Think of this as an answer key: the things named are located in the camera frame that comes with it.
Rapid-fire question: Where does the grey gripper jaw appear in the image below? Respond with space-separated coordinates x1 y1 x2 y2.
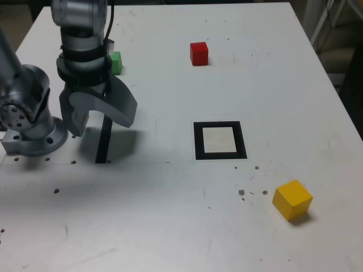
69 75 138 128

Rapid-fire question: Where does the black tape strip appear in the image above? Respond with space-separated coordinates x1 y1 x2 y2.
95 114 114 164

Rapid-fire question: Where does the green cube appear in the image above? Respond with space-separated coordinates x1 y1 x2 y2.
110 51 123 76

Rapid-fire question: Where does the white metal frame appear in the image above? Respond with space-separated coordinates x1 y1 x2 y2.
309 0 351 48

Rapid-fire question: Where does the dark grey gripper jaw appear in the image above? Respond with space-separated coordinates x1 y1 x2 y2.
58 84 90 138

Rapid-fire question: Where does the red cube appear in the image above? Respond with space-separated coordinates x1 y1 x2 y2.
189 41 210 66

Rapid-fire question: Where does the black tape square outline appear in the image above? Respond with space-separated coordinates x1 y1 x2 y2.
193 121 248 161

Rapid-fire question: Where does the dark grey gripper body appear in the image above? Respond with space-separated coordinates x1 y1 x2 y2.
65 83 107 95

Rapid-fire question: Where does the yellow cube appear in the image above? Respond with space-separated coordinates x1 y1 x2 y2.
272 179 314 222

